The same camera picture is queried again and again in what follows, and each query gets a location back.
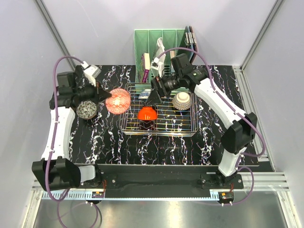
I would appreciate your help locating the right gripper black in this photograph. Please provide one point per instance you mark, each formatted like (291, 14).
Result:
(154, 98)

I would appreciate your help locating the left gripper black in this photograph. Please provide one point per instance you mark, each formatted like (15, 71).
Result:
(100, 94)

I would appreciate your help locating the blue white porcelain bowl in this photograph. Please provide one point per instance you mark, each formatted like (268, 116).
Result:
(144, 94)

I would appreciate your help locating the orange plastic bowl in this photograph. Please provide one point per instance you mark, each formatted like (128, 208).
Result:
(147, 113)

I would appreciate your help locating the red geometric patterned bowl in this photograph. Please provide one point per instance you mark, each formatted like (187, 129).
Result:
(119, 102)

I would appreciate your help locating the brown floral patterned bowl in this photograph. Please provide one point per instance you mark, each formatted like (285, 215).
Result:
(86, 110)

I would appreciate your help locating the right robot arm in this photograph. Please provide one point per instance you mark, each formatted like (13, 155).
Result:
(239, 126)

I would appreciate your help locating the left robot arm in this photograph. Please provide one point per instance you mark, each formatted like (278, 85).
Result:
(55, 171)

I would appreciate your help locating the purple illustrated book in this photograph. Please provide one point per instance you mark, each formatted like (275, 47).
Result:
(145, 67)

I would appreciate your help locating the white spiral notebook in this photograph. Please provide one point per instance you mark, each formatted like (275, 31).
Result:
(159, 48)

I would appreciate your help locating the green plastic file organizer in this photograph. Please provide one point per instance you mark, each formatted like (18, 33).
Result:
(145, 42)

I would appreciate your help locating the dark green clipboard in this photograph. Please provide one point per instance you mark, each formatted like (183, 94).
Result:
(188, 41)

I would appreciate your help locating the metal wire dish rack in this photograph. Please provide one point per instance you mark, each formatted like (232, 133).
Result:
(170, 121)

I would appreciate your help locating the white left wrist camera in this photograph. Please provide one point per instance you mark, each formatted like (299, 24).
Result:
(91, 72)

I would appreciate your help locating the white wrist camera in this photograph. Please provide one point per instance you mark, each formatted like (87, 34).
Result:
(91, 72)
(157, 67)

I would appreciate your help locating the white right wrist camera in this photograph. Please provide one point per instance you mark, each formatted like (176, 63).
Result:
(157, 67)

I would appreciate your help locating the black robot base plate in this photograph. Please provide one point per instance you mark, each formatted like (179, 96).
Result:
(118, 176)

